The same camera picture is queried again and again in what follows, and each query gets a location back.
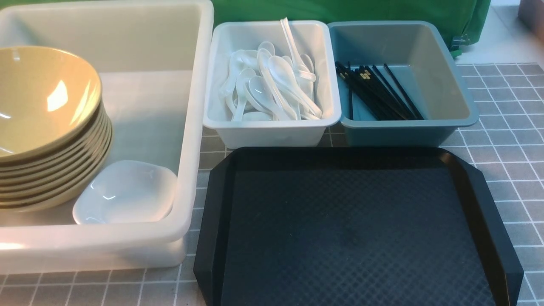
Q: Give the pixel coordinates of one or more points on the black chopstick plain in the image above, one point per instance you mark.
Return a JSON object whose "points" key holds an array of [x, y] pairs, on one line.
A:
{"points": [[350, 98]]}

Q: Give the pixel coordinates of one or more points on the white square side dish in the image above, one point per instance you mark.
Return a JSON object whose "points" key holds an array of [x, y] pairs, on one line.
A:
{"points": [[127, 191]]}

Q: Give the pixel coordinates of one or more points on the tan noodle bowl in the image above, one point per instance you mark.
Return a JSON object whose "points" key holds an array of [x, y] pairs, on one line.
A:
{"points": [[47, 96]]}

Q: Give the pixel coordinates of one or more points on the white ceramic soup spoon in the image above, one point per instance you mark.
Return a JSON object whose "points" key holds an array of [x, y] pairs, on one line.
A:
{"points": [[260, 92]]}

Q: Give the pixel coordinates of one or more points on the black chopstick gold tip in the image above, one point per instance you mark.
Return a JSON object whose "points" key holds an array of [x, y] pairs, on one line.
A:
{"points": [[393, 93]]}

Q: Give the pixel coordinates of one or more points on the pile of white spoons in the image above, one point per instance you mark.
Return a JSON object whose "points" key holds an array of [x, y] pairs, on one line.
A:
{"points": [[292, 94]]}

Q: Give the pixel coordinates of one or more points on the black plastic serving tray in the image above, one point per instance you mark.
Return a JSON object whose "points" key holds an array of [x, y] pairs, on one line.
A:
{"points": [[353, 226]]}

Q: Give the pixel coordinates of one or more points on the upright white spoon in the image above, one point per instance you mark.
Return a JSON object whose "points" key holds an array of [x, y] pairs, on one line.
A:
{"points": [[300, 69]]}

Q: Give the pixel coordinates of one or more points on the bundle of black chopsticks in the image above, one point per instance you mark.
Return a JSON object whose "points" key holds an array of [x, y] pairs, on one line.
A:
{"points": [[370, 94]]}

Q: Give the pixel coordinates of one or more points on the white plastic spoon bin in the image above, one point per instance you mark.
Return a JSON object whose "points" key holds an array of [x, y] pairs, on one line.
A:
{"points": [[312, 39]]}

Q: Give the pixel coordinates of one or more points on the lone black chopstick in bin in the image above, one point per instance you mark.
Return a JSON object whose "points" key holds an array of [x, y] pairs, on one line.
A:
{"points": [[413, 107]]}

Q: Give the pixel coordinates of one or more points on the large white plastic tub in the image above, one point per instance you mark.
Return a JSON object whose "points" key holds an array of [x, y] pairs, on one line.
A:
{"points": [[152, 56]]}

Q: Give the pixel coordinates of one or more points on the blue-grey plastic chopstick bin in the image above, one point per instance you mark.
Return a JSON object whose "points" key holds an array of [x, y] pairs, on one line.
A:
{"points": [[420, 60]]}

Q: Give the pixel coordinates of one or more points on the stack of tan bowls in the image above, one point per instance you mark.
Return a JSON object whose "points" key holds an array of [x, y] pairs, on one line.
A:
{"points": [[47, 158]]}

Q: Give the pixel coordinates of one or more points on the grey checked table mat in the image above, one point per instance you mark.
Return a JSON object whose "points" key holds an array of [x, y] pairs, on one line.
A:
{"points": [[506, 145]]}

